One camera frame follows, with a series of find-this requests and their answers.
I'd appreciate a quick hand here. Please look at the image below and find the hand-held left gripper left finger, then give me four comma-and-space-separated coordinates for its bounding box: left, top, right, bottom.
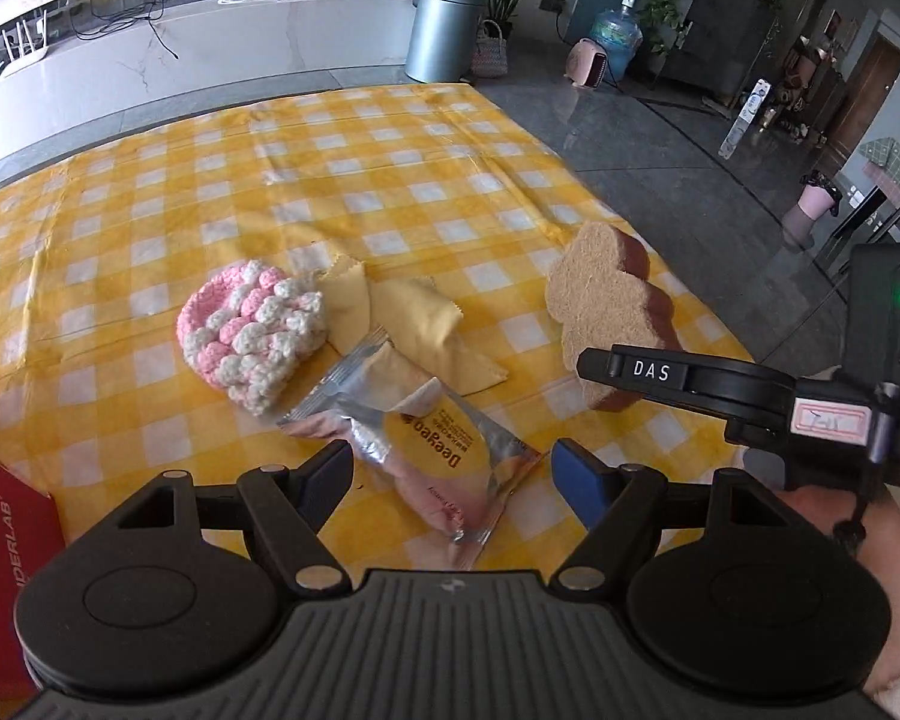
109, 439, 355, 593

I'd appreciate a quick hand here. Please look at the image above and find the red box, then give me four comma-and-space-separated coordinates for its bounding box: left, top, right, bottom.
0, 441, 65, 698

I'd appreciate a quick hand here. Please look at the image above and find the blue water bottle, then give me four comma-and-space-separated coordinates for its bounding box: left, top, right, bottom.
589, 0, 644, 80

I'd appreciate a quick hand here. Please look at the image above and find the silver trash can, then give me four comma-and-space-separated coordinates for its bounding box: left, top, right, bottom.
405, 0, 487, 83

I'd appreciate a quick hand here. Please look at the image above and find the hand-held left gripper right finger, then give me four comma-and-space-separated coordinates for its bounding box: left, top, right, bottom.
549, 439, 788, 593

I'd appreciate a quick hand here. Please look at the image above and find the plain yellow cloth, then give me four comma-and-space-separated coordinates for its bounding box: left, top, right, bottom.
371, 277, 511, 396

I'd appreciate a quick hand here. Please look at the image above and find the wooden door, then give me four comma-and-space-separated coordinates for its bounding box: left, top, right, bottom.
844, 34, 900, 173

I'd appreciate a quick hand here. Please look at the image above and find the tall white box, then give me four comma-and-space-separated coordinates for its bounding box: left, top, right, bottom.
720, 79, 770, 160

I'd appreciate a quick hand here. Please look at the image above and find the green checked cloth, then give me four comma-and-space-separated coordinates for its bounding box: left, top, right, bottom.
862, 136, 900, 188

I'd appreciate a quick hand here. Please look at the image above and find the pink bin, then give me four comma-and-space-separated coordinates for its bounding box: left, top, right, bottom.
782, 172, 845, 250

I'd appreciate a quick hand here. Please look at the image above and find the pink and white crochet piece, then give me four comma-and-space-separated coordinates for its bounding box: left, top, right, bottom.
176, 259, 331, 415

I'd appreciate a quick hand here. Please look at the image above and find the pink heater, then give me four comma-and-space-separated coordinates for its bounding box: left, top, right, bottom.
565, 37, 608, 87

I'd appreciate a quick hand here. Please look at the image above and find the dark cabinet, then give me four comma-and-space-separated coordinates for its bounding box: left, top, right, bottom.
660, 0, 770, 102

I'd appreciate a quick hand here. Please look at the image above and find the white router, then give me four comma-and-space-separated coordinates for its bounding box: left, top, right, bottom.
0, 19, 53, 76

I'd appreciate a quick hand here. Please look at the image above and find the black cable tangle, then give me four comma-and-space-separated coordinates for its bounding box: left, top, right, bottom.
71, 0, 181, 61

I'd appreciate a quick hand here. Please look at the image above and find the cluttered shelf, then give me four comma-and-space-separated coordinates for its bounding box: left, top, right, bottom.
769, 0, 848, 151

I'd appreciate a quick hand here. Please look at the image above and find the silver snack packet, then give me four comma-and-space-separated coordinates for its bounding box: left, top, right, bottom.
277, 326, 545, 571

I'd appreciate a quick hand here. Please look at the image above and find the person's right forearm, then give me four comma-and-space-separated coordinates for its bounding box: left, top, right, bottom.
772, 487, 900, 698

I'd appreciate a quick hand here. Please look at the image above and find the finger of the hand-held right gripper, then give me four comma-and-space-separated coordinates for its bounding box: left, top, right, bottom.
577, 345, 728, 415

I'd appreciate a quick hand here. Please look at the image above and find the red and beige sponge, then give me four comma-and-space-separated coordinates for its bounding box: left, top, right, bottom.
546, 221, 683, 413

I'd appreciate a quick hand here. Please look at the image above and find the yellow checkered tablecloth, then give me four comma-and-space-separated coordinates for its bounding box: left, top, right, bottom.
0, 81, 755, 691

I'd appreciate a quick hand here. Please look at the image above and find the woven basket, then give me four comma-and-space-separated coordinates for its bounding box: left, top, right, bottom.
471, 19, 511, 80

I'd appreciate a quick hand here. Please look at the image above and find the white television console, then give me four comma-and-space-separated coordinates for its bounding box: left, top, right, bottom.
0, 0, 421, 181

